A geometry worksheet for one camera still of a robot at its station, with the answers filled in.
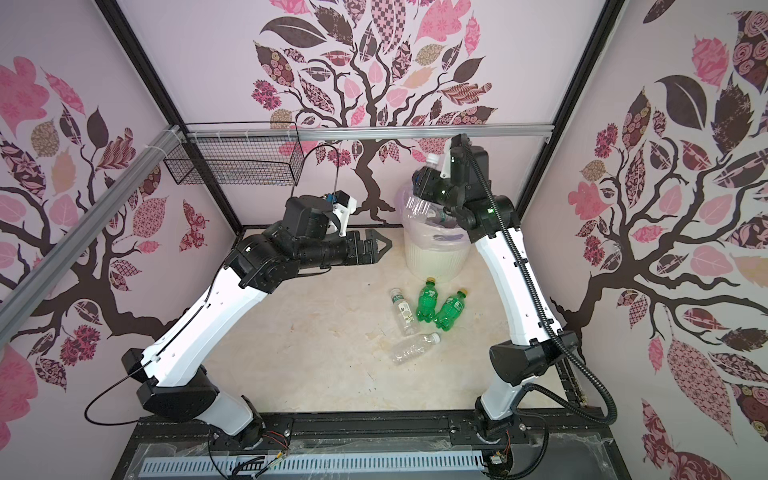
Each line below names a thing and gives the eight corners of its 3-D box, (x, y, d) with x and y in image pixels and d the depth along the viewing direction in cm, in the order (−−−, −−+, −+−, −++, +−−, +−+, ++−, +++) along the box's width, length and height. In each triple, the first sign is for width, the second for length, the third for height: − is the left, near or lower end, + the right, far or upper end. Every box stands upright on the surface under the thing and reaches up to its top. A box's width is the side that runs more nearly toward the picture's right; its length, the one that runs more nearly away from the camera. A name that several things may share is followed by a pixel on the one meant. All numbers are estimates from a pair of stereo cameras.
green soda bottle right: (433, 324, 94) (434, 317, 90) (454, 290, 102) (456, 282, 98) (449, 333, 92) (451, 326, 88) (469, 298, 100) (472, 290, 96)
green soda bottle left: (414, 322, 95) (415, 315, 91) (422, 280, 105) (423, 273, 102) (433, 326, 94) (435, 319, 90) (438, 283, 104) (440, 276, 101)
